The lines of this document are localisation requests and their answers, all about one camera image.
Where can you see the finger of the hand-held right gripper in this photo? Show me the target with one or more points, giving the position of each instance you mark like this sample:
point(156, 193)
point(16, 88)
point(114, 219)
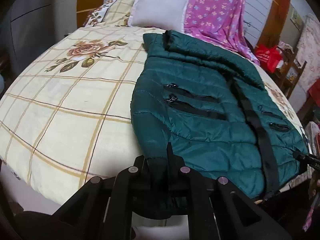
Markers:
point(307, 158)

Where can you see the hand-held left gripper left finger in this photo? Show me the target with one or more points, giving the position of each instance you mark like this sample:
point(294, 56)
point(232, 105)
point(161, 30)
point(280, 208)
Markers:
point(120, 192)

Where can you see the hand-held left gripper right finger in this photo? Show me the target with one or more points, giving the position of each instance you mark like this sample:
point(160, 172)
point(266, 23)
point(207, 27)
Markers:
point(200, 195)

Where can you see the dark green puffer jacket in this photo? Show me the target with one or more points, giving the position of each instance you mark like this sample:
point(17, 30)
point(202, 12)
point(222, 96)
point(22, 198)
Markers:
point(212, 130)

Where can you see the wooden shelf rack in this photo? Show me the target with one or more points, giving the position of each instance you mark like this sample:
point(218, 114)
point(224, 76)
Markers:
point(292, 72)

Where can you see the bed with checkered floral sheet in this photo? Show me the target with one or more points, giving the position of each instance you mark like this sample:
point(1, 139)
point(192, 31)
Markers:
point(70, 105)

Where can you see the red shopping bag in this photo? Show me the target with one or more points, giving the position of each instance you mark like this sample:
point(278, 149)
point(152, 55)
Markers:
point(267, 56)

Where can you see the pale floral curtain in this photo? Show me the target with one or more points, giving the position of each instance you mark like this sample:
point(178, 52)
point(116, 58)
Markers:
point(311, 47)

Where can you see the purple floral blanket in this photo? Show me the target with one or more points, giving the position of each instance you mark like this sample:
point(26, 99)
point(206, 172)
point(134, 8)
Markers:
point(217, 12)

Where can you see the white square pillow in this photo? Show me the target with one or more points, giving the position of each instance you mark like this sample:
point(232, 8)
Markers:
point(160, 10)

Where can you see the grey refrigerator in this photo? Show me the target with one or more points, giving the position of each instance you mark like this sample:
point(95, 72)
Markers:
point(32, 17)

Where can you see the brown wooden door frame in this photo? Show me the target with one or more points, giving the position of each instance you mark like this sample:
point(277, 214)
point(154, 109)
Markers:
point(275, 12)

